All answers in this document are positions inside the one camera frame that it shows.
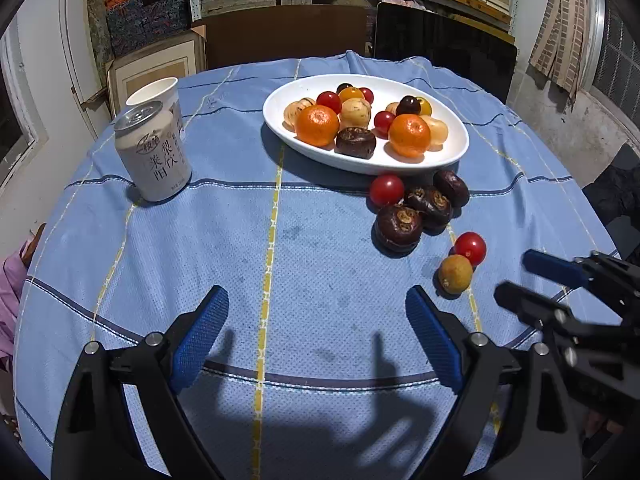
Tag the orange tangerine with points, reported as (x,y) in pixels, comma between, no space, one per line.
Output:
(409,135)
(316,125)

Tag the blue checked tablecloth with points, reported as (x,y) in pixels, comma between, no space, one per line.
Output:
(320,270)

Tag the dark brown water chestnut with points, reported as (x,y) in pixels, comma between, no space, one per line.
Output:
(451,187)
(398,225)
(355,142)
(429,202)

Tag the dark cloth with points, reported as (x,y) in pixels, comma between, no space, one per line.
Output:
(615,195)

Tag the red cherry tomato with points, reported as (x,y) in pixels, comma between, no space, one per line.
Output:
(386,189)
(328,101)
(384,120)
(367,95)
(470,247)

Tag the person's right hand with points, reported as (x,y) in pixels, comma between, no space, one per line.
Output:
(594,422)

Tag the brown cardboard board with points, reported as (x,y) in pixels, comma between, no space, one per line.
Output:
(285,35)

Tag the black glossy panel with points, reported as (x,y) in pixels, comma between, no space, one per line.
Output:
(440,45)

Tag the wooden framed panel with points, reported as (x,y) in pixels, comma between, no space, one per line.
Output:
(155,67)

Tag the small yellow-brown round fruit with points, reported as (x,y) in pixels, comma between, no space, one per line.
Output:
(455,273)

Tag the metal window grille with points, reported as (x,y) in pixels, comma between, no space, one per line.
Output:
(620,60)

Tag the white oval plate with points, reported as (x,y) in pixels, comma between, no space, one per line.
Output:
(390,85)

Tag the pale striped round fruit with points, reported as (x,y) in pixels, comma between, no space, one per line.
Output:
(295,112)

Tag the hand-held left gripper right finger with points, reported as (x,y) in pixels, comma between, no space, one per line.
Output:
(432,340)

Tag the green patterned board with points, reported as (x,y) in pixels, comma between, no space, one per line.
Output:
(97,30)

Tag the orange cherry tomato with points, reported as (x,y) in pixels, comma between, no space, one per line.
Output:
(351,94)

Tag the stack of patterned boxes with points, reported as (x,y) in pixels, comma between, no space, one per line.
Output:
(145,20)

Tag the yellow cherry tomato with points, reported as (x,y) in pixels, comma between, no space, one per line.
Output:
(425,106)

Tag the dark purple cherry tomato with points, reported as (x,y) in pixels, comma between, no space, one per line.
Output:
(409,105)
(344,87)

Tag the beige drink can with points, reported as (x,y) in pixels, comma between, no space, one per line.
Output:
(155,160)

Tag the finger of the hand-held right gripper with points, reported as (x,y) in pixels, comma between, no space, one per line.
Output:
(520,300)
(550,265)

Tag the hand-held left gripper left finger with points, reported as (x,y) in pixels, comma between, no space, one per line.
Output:
(200,335)

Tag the pink cloth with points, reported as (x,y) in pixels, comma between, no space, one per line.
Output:
(10,300)

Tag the brown corrugated cardboard strips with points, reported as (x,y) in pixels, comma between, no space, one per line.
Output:
(560,35)

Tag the white paper cup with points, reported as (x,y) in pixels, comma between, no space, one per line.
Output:
(155,91)

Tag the white door panel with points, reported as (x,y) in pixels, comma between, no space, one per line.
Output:
(75,60)

